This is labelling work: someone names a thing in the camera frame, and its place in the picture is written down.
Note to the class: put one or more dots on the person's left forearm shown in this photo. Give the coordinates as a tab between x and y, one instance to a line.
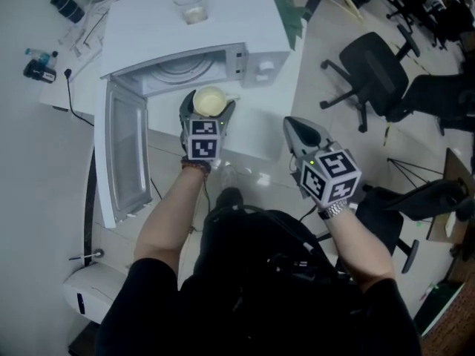
163	217

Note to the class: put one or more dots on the white power strip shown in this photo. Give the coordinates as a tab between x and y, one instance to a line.
86	62

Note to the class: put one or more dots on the tall black bottle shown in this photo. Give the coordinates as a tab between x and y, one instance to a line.
68	7

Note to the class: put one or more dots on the person's right forearm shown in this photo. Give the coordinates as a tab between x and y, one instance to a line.
356	243

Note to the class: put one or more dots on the black floor box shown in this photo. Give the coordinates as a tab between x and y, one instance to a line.
87	341

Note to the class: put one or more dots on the clear plastic water bottle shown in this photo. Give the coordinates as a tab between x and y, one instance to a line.
39	55

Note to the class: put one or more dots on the brown wooden table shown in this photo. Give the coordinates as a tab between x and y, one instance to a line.
451	169

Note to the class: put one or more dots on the silver wristwatch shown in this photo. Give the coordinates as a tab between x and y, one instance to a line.
334	209

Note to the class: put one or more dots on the black flask with label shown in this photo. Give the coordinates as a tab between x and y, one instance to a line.
39	73

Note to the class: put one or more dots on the green potted plant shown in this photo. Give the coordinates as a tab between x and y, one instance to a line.
291	15

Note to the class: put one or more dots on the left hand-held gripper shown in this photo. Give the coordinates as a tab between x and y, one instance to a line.
203	139

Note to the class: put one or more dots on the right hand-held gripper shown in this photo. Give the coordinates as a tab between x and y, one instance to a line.
330	178

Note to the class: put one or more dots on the white round air purifier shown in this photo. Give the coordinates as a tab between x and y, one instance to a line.
96	295

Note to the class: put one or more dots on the person's black clothing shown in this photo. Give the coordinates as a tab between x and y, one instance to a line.
259	310

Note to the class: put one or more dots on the white microwave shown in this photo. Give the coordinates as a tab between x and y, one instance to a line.
193	20

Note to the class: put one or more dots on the black office chair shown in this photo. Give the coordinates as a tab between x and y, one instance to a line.
382	217
371	69
404	32

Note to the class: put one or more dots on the black tripod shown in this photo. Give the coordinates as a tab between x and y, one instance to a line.
412	167

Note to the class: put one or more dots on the clear glass cup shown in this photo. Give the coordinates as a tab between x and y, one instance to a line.
191	13

